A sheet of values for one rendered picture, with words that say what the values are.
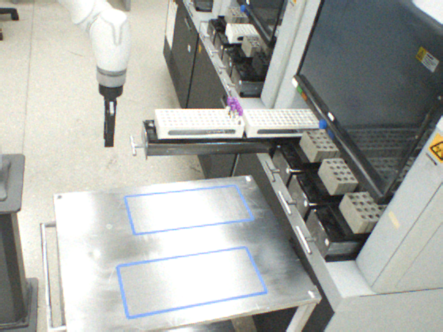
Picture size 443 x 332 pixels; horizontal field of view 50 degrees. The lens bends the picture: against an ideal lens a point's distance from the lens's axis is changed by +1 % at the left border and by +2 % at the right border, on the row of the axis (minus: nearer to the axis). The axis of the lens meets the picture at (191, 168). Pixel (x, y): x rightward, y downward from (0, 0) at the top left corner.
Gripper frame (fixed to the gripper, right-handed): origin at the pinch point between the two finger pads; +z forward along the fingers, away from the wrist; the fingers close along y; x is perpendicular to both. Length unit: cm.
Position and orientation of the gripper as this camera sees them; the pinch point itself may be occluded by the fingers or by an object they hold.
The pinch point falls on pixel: (108, 134)
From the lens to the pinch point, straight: 156.6
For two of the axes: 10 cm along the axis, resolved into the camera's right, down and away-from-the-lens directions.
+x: -9.7, 0.2, -2.6
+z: -1.5, 7.5, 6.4
